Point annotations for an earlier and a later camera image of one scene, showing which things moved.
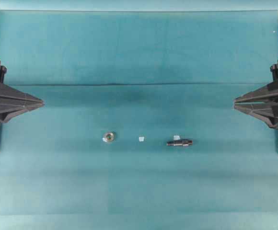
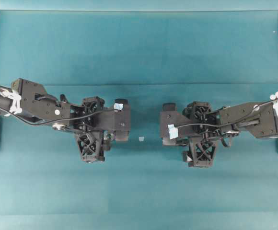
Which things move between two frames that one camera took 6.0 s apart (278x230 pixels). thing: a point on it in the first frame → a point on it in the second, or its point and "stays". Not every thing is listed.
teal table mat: (138, 131) stays
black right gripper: (273, 102) → (200, 123)
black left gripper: (3, 101) → (89, 115)
